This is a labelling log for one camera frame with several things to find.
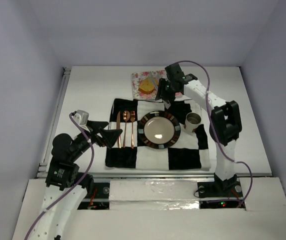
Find bread slice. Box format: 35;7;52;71
138;77;156;95

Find silver metal tongs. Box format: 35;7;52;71
151;77;171;108

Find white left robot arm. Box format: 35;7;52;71
24;119;123;240

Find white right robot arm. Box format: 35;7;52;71
155;61;242;192

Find floral rectangular tray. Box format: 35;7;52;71
130;69;185;100

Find copper knife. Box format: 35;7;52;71
116;111;121;148

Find copper spoon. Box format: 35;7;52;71
122;110;130;148

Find striped rim ceramic plate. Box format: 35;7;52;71
137;110;181;150

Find metal cup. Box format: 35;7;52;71
184;112;202;133

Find copper fork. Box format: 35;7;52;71
130;110;136;149

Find black white checkered placemat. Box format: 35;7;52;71
105;98;211;171

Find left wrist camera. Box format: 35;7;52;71
73;109;89;126

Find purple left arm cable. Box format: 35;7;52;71
22;112;95;240

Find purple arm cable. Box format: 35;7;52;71
176;60;253;208
22;112;95;240

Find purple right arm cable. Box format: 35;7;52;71
176;60;253;208

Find aluminium rail frame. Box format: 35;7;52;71
50;65;272;179

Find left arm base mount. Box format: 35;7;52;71
77;174;110;210

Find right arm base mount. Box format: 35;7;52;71
194;175;246;209

